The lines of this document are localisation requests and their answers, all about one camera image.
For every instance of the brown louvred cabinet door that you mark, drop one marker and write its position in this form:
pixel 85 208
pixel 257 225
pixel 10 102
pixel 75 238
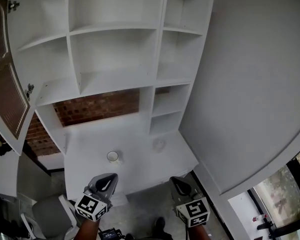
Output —
pixel 5 89

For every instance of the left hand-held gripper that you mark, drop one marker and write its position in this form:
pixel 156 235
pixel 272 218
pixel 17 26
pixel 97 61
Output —
pixel 90 206

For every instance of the small red and white object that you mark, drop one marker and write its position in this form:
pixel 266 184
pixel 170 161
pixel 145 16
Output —
pixel 258 218

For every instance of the person's left forearm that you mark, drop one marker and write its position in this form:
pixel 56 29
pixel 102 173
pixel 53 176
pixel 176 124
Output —
pixel 87 230

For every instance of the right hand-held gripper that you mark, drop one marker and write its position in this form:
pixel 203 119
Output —
pixel 193 210

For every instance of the black device with screen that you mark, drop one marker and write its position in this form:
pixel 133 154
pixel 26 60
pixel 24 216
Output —
pixel 109 234

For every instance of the person's black shoe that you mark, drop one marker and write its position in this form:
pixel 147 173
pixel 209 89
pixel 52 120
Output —
pixel 160 224

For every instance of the white shelf unit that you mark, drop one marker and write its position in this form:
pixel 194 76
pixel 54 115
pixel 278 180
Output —
pixel 115 59

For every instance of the grey office chair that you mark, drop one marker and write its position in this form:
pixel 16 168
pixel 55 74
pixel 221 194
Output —
pixel 50 216

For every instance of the person's right forearm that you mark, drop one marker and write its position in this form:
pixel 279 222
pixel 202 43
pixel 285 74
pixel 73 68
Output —
pixel 198 232

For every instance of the white cup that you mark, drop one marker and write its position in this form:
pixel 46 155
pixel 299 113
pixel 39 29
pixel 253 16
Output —
pixel 113 157

